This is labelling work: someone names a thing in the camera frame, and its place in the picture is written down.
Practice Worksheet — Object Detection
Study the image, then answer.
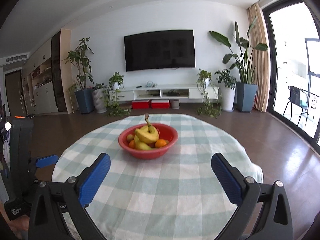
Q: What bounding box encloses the red plastic colander bowl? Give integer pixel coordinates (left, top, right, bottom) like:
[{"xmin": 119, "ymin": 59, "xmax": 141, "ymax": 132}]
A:
[{"xmin": 118, "ymin": 123, "xmax": 178, "ymax": 160}]

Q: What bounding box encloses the wall storage cabinet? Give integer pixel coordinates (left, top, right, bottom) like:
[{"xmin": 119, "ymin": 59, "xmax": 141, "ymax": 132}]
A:
[{"xmin": 22, "ymin": 29, "xmax": 73, "ymax": 114}]

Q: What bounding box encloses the trailing pothos plant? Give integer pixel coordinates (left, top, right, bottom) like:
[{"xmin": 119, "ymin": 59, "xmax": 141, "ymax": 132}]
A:
[
  {"xmin": 103, "ymin": 72, "xmax": 130, "ymax": 117},
  {"xmin": 196, "ymin": 69, "xmax": 222, "ymax": 118}
]

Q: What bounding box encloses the green white checkered tablecloth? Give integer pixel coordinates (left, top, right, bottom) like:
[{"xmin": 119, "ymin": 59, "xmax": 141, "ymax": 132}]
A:
[{"xmin": 52, "ymin": 114, "xmax": 263, "ymax": 239}]

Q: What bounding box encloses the red storage box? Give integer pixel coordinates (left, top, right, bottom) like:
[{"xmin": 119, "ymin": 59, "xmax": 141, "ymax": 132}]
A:
[
  {"xmin": 151, "ymin": 99, "xmax": 170, "ymax": 109},
  {"xmin": 132, "ymin": 100, "xmax": 150, "ymax": 109}
]

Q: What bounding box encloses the trailing pothos plant left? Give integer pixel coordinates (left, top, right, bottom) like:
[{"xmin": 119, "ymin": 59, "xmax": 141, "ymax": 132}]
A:
[{"xmin": 103, "ymin": 72, "xmax": 130, "ymax": 117}]

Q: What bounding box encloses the white pot bushy plant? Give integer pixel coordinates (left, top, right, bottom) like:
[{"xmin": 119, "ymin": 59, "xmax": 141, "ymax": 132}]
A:
[{"xmin": 215, "ymin": 69, "xmax": 236, "ymax": 112}]

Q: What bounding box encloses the mandarin orange with stem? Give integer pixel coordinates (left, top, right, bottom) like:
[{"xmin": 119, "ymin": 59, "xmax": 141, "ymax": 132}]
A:
[{"xmin": 129, "ymin": 140, "xmax": 136, "ymax": 148}]

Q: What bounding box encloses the small grey round bin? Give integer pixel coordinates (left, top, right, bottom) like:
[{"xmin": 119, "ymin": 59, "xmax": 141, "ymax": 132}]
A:
[{"xmin": 170, "ymin": 99, "xmax": 180, "ymax": 109}]

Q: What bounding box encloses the beige curtain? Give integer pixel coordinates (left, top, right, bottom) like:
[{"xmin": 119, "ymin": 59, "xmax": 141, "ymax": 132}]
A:
[{"xmin": 247, "ymin": 3, "xmax": 271, "ymax": 112}]

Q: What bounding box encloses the white ribbed planter plant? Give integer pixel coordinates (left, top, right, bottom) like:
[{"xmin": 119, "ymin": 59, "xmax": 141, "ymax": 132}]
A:
[{"xmin": 92, "ymin": 83, "xmax": 107, "ymax": 114}]

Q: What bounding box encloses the large yellow banana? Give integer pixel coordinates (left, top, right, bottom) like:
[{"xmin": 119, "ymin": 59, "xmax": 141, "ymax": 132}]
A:
[{"xmin": 134, "ymin": 135, "xmax": 156, "ymax": 151}]

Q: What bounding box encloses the black wall television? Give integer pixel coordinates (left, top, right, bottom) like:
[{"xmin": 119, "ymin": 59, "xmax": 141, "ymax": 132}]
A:
[{"xmin": 124, "ymin": 30, "xmax": 196, "ymax": 72}]

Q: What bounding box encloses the blue planter tall plant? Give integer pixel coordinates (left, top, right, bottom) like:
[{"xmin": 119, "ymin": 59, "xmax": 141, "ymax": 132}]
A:
[{"xmin": 65, "ymin": 37, "xmax": 94, "ymax": 114}]

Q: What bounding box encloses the red storage box right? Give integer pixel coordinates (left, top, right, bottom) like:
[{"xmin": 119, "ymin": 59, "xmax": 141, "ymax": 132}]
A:
[{"xmin": 151, "ymin": 99, "xmax": 170, "ymax": 109}]

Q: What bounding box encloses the smooth round orange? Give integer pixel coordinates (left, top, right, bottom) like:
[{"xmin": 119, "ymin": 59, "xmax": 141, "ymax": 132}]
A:
[{"xmin": 155, "ymin": 139, "xmax": 168, "ymax": 148}]

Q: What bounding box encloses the blue planter bird-of-paradise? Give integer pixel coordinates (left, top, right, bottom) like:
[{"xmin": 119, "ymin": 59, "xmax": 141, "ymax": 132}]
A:
[{"xmin": 222, "ymin": 17, "xmax": 268, "ymax": 112}]

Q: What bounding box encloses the black balcony chair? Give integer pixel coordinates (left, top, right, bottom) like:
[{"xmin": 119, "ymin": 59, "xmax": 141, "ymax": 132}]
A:
[{"xmin": 283, "ymin": 85, "xmax": 319, "ymax": 126}]

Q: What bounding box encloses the red storage box left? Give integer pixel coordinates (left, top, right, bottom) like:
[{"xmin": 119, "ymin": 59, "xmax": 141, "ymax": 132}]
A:
[{"xmin": 132, "ymin": 100, "xmax": 150, "ymax": 109}]

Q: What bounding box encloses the white tv cabinet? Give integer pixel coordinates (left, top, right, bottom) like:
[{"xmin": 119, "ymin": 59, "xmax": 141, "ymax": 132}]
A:
[{"xmin": 117, "ymin": 84, "xmax": 219, "ymax": 102}]

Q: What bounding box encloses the left hand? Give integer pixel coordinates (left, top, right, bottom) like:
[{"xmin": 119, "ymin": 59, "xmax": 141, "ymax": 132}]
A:
[{"xmin": 1, "ymin": 203, "xmax": 30, "ymax": 239}]

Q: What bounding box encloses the small yellow banana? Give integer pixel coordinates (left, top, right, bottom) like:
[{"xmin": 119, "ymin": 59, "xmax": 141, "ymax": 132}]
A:
[{"xmin": 135, "ymin": 113, "xmax": 159, "ymax": 141}]

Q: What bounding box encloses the trailing pothos plant right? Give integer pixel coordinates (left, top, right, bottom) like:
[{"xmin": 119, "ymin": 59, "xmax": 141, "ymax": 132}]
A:
[{"xmin": 196, "ymin": 69, "xmax": 222, "ymax": 118}]

